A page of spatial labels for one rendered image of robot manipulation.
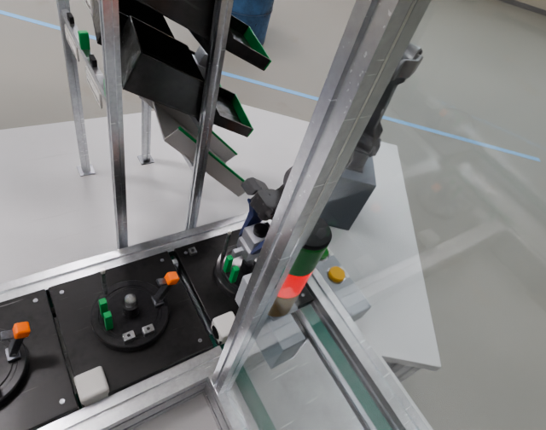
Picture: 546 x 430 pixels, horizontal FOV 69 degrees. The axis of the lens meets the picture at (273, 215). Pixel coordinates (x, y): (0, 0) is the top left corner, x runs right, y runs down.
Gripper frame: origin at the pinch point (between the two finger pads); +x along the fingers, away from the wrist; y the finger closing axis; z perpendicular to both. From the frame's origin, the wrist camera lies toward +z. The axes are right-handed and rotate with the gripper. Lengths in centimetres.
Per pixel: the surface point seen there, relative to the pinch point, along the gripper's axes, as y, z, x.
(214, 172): -21.5, -3.7, 2.2
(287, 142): -48, -54, -7
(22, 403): 7.3, 26.7, 39.2
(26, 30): -296, -65, 93
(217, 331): 10.2, 1.1, 17.9
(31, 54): -263, -62, 94
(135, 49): -27.4, 25.8, -10.3
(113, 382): 10.4, 16.1, 31.2
